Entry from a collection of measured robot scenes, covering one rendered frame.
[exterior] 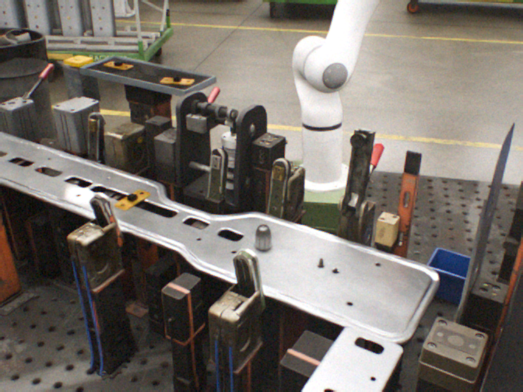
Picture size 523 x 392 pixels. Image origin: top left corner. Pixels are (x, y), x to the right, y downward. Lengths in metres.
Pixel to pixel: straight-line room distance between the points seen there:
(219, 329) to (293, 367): 0.13
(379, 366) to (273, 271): 0.28
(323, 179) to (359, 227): 0.59
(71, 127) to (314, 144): 0.67
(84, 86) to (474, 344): 1.30
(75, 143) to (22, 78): 2.37
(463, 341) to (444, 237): 0.90
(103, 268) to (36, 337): 0.34
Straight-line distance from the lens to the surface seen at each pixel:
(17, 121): 1.77
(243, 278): 0.94
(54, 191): 1.39
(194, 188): 1.40
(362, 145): 1.07
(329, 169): 1.72
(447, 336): 0.89
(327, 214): 1.69
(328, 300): 1.00
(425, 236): 1.75
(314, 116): 1.64
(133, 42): 5.38
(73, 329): 1.45
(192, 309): 1.07
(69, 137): 1.57
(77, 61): 1.77
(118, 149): 1.45
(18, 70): 3.87
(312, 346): 0.95
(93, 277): 1.16
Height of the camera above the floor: 1.65
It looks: 30 degrees down
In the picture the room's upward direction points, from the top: straight up
